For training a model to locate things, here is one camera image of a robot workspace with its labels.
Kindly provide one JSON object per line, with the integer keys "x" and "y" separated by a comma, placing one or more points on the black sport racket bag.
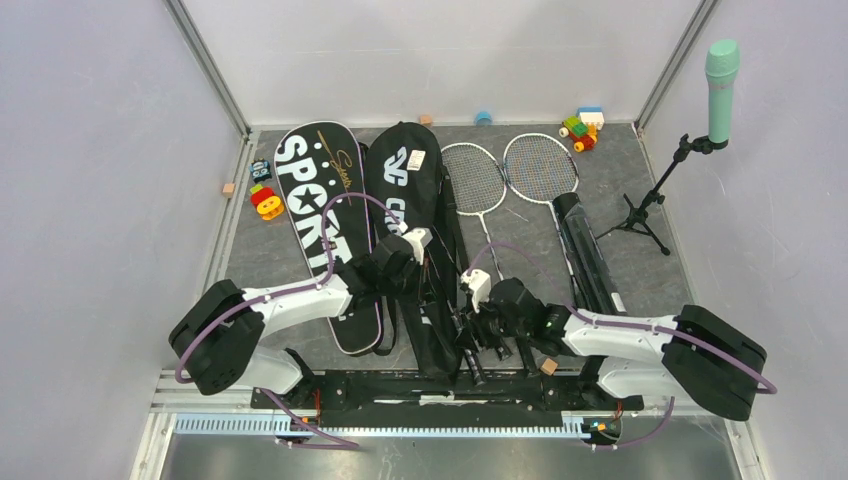
{"x": 318, "y": 165}

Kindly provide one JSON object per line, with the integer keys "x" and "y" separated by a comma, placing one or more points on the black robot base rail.
{"x": 406, "y": 399}

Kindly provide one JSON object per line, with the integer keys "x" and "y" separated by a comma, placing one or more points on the green microphone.
{"x": 721, "y": 69}

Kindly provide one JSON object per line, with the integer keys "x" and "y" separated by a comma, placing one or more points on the black shuttlecock tube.
{"x": 596, "y": 290}

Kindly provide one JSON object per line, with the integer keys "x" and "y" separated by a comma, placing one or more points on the black white shaft racket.
{"x": 538, "y": 168}

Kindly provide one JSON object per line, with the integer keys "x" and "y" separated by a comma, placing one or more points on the red yellow toy blocks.
{"x": 267, "y": 203}

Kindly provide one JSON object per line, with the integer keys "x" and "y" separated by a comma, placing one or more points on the black microphone tripod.
{"x": 636, "y": 220}

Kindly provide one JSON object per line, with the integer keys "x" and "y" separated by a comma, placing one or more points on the black crossway racket bag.
{"x": 412, "y": 215}

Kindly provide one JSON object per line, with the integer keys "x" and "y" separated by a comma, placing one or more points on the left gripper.
{"x": 411, "y": 263}

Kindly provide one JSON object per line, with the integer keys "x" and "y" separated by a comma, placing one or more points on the small wooden cube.
{"x": 549, "y": 366}

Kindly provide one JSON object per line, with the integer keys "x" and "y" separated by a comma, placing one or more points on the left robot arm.
{"x": 217, "y": 341}

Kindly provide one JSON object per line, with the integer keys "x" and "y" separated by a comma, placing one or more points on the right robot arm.
{"x": 693, "y": 354}

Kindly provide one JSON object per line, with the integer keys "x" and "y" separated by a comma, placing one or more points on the green blue blocks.
{"x": 583, "y": 127}

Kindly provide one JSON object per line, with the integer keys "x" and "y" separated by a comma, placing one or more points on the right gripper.
{"x": 475, "y": 320}

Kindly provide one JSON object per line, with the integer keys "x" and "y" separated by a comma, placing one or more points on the white frame racket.
{"x": 479, "y": 188}

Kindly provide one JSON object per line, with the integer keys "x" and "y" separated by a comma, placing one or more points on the blue cylinder block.
{"x": 483, "y": 118}

